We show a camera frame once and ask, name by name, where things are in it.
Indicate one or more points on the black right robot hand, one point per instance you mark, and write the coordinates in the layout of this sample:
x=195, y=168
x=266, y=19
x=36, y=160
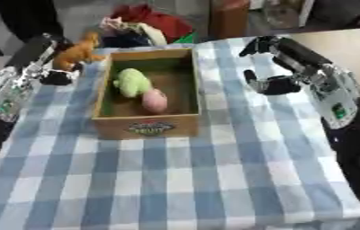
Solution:
x=302, y=54

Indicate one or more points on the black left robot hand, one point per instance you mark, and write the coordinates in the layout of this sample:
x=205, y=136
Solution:
x=32, y=51

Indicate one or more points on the orange toy dinosaur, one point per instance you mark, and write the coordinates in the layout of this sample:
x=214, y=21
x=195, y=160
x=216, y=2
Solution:
x=76, y=54

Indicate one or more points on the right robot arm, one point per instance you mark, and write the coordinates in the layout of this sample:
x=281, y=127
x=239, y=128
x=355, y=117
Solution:
x=345, y=107

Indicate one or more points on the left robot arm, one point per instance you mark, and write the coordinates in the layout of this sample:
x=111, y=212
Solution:
x=9, y=99

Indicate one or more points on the brown cardboard box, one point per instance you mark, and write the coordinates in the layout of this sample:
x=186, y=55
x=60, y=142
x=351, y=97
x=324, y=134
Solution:
x=229, y=18

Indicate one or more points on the tan cardboard box green inside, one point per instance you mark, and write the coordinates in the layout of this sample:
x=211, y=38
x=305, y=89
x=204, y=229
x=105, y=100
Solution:
x=146, y=128

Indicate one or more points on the pale wooden table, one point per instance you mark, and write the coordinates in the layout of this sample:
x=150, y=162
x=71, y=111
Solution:
x=351, y=51

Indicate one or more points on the green soft toy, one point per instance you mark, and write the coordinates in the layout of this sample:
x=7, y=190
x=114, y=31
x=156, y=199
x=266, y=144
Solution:
x=133, y=82

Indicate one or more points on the pile of red clothes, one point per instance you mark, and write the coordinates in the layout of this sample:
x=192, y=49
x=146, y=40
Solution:
x=156, y=21

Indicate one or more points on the pink toy peach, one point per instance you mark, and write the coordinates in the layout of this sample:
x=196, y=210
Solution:
x=154, y=101

